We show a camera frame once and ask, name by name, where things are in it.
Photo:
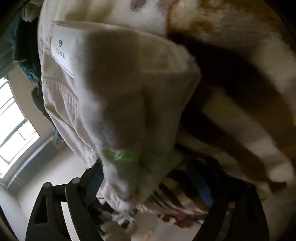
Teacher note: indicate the dark teal blanket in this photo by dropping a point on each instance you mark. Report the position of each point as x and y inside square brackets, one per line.
[21, 36]

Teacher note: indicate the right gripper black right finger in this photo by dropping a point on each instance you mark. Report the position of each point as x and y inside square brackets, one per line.
[231, 208]

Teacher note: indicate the window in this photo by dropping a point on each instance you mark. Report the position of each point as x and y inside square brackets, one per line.
[17, 133]

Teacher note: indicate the floral bed blanket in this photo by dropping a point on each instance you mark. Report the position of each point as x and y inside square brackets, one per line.
[240, 46]

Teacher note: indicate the white pants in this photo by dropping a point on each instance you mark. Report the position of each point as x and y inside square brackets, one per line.
[115, 88]

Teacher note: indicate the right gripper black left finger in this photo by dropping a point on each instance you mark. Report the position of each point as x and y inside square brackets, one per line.
[47, 221]

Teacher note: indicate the grey knitted cloth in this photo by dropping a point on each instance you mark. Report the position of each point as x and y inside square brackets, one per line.
[32, 10]

